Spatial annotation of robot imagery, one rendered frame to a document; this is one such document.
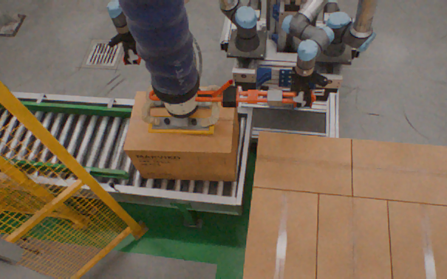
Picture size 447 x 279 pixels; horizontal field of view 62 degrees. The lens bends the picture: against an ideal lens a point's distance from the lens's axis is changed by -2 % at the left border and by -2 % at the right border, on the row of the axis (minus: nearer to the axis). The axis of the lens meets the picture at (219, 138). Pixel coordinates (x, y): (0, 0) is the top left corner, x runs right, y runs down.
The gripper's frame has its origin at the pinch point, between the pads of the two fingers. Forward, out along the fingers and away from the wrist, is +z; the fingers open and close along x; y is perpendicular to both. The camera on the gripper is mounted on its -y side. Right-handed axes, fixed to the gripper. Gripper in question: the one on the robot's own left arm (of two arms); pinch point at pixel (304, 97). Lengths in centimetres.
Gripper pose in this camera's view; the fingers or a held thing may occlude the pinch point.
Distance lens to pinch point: 185.6
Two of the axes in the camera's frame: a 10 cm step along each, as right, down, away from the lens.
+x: -1.1, 8.8, -4.7
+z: 0.9, 4.8, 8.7
